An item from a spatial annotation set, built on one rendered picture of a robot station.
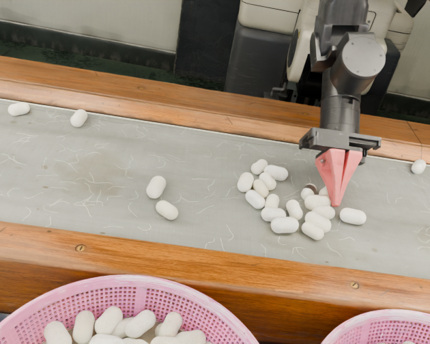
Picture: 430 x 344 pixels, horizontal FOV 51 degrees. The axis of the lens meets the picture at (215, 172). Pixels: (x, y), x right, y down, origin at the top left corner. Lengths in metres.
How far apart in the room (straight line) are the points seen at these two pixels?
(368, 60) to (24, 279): 0.49
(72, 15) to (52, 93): 2.08
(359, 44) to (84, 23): 2.36
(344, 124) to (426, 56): 2.28
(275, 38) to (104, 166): 0.96
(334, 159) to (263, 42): 0.92
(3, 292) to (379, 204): 0.52
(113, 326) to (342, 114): 0.41
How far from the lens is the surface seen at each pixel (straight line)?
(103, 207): 0.60
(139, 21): 2.77
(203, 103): 0.81
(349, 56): 0.62
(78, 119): 0.74
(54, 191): 0.62
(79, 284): 0.47
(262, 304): 0.51
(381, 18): 1.26
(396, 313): 0.53
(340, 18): 0.71
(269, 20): 1.49
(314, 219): 0.61
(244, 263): 0.51
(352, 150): 0.65
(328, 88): 0.69
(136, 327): 0.47
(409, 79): 2.95
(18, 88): 0.83
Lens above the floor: 1.13
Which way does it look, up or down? 35 degrees down
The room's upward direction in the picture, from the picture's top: 11 degrees clockwise
